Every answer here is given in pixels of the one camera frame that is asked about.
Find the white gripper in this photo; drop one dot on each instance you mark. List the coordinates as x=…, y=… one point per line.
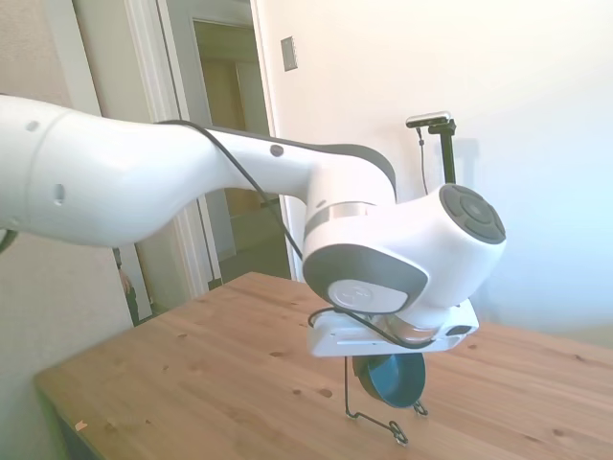
x=345, y=338

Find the dark blue bowl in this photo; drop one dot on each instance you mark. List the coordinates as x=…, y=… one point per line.
x=397, y=383

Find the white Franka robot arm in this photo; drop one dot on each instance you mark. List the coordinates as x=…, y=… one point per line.
x=143, y=182

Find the black camera stand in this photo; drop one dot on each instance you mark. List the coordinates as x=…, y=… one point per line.
x=447, y=153

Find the grey exterior camera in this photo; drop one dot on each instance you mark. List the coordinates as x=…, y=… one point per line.
x=428, y=119

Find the grey wall switch plate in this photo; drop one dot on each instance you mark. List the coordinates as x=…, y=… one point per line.
x=289, y=53

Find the white door frame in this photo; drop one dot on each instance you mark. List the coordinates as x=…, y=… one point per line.
x=163, y=62

